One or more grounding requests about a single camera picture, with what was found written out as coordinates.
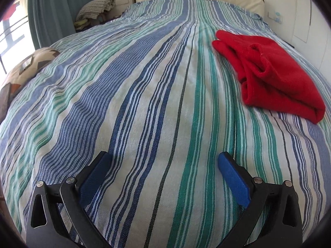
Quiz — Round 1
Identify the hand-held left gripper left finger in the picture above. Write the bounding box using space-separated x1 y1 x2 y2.
26 151 111 248

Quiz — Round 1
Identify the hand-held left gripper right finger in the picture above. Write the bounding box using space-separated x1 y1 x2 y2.
218 152 303 248

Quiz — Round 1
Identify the red knit sweater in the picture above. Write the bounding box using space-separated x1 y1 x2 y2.
211 30 326 124

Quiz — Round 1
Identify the striped bed cover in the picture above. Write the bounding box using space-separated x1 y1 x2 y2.
0 0 331 248

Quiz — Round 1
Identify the patterned brown cushion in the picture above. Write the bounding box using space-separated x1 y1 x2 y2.
0 47 61 119

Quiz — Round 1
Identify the window railing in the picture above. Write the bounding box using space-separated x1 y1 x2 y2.
0 15 30 68

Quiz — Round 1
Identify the folded checkered blanket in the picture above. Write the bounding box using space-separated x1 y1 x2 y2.
76 0 116 21

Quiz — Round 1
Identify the teal curtain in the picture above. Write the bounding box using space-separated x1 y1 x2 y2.
27 0 97 49

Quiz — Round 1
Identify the wall socket plate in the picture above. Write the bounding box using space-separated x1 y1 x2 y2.
267 10 283 24

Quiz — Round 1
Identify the white wall panel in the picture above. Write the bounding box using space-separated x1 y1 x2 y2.
293 0 312 43

